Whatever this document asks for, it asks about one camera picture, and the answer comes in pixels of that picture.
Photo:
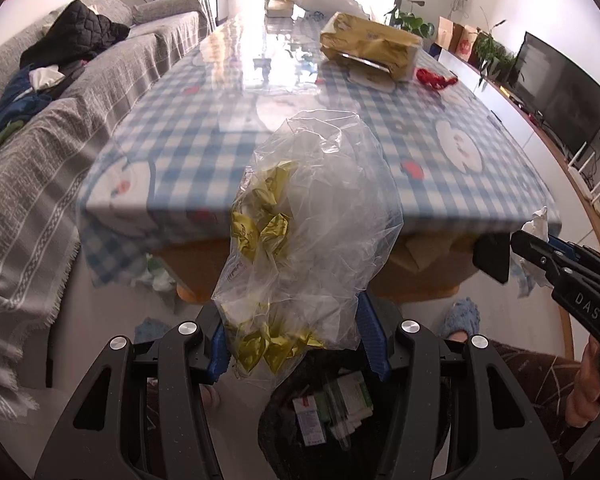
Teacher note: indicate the potted green plant on floor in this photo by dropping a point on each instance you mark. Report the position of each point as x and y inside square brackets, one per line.
[409, 21]

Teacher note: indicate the black trash bin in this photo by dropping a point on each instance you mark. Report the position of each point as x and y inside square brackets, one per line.
[325, 427]

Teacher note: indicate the blue white milk carton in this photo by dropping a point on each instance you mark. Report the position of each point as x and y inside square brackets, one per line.
[309, 421]

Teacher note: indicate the blue checkered tablecloth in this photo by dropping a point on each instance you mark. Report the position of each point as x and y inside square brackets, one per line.
[253, 97]

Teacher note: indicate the red mesh net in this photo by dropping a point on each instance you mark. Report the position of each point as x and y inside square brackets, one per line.
[433, 80]

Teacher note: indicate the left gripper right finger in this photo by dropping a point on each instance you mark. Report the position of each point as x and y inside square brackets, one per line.
[444, 395]

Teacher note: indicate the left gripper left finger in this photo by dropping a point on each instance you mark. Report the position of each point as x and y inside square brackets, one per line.
[138, 412]

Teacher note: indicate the pile of clothes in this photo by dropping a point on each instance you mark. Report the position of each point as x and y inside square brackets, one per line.
[31, 90]

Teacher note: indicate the plant on tv cabinet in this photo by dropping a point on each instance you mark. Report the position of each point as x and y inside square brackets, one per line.
[494, 61]

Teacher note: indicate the white tv cabinet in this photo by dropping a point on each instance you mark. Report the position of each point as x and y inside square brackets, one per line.
[580, 221]

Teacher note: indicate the white tissue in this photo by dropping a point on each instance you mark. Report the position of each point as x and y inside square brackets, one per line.
[525, 266]

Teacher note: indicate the blue fuzzy slipper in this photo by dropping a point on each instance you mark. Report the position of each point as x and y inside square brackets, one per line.
[149, 330]
[461, 322]

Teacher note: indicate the clear bag with gold wrappers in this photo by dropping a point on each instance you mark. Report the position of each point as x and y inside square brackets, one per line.
[315, 218]

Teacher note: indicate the black quilted jacket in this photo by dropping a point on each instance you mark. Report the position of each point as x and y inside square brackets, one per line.
[77, 34]

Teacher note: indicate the black flat screen television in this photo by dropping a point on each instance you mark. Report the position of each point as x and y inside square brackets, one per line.
[556, 91]

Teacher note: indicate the white wifi router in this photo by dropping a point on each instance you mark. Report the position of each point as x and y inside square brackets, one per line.
[581, 169]

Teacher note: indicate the white green medicine box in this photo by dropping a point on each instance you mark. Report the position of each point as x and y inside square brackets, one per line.
[349, 404]

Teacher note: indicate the brown paper bag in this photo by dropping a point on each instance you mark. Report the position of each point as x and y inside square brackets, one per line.
[456, 38]

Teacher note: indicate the grey covered sofa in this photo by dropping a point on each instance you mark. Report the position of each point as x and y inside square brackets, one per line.
[44, 159]

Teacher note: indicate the gold foil snack bag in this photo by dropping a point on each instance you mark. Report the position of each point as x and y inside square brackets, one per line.
[394, 49]

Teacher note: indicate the tissue box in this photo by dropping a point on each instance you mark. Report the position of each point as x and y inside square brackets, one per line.
[279, 8]

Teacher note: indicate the person's right hand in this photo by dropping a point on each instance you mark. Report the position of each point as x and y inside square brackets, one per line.
[583, 403]

